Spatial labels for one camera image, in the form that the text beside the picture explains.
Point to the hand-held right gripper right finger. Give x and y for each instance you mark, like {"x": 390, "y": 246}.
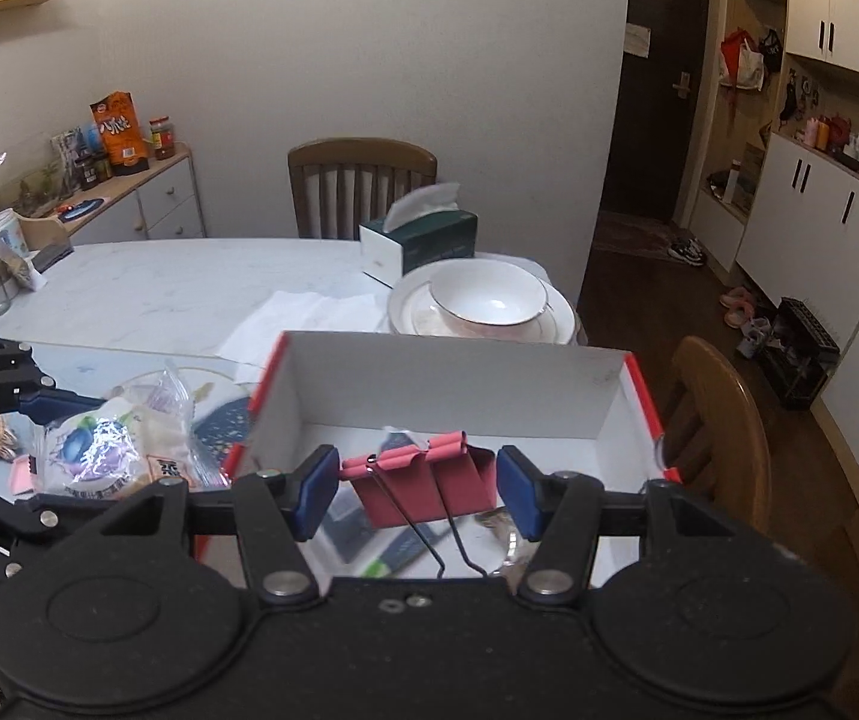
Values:
{"x": 517, "y": 491}

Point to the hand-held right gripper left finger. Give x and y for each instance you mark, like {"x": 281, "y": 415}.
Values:
{"x": 315, "y": 491}

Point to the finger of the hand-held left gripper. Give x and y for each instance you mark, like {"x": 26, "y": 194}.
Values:
{"x": 62, "y": 406}
{"x": 45, "y": 517}

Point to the blueberry print snack packet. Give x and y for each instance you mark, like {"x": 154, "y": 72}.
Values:
{"x": 92, "y": 450}

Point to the red binder clip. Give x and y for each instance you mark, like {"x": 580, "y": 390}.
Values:
{"x": 422, "y": 484}

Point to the shiny metal object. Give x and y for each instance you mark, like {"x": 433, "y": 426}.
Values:
{"x": 503, "y": 536}

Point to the small pink block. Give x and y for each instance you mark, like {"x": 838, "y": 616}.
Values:
{"x": 22, "y": 474}

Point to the dark flat object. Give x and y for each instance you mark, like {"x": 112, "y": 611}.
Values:
{"x": 388, "y": 544}

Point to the clear plastic zip bag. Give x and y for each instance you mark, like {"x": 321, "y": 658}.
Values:
{"x": 174, "y": 420}

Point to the white paper napkin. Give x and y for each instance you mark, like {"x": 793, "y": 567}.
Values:
{"x": 302, "y": 322}

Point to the stack of white plates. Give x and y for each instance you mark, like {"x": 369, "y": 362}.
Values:
{"x": 561, "y": 322}

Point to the white porcelain bowl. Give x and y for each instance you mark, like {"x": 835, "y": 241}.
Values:
{"x": 489, "y": 300}

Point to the wooden dining chair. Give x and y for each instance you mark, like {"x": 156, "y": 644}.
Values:
{"x": 354, "y": 180}
{"x": 722, "y": 420}

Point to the white sideboard with wooden top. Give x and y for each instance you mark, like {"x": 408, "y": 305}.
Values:
{"x": 152, "y": 199}

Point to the green and white tissue box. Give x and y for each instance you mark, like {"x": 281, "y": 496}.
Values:
{"x": 429, "y": 240}

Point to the door mat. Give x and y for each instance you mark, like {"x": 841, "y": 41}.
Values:
{"x": 636, "y": 236}

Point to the orange snack bag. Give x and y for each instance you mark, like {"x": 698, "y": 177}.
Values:
{"x": 120, "y": 131}

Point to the red lidded jar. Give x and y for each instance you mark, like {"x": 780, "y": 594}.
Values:
{"x": 162, "y": 139}

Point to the pink slippers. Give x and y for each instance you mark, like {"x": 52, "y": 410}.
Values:
{"x": 737, "y": 307}

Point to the pair of sneakers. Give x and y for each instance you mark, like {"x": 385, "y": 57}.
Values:
{"x": 688, "y": 250}

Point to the black shoe rack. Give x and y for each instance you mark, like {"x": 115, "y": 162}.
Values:
{"x": 801, "y": 352}

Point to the dark wooden door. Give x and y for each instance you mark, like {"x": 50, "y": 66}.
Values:
{"x": 654, "y": 90}

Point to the red and white hanging bag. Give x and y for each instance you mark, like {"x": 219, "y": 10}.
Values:
{"x": 743, "y": 60}

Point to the white wall cabinet unit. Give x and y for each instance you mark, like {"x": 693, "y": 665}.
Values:
{"x": 827, "y": 15}

